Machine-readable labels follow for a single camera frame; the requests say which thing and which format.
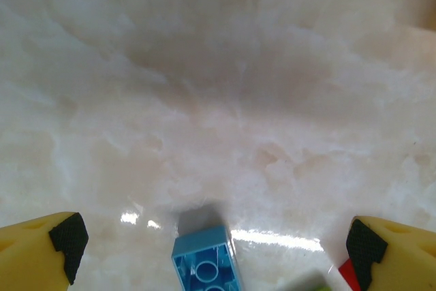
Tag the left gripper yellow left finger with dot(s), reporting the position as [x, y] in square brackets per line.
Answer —
[27, 257]

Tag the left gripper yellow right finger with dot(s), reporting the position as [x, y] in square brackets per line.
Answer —
[405, 257]

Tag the red lego brick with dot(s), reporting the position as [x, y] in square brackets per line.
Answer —
[349, 272]

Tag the lime green lego brick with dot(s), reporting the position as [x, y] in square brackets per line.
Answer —
[323, 288]

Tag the light blue lego brick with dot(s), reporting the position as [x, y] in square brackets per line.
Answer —
[204, 263]

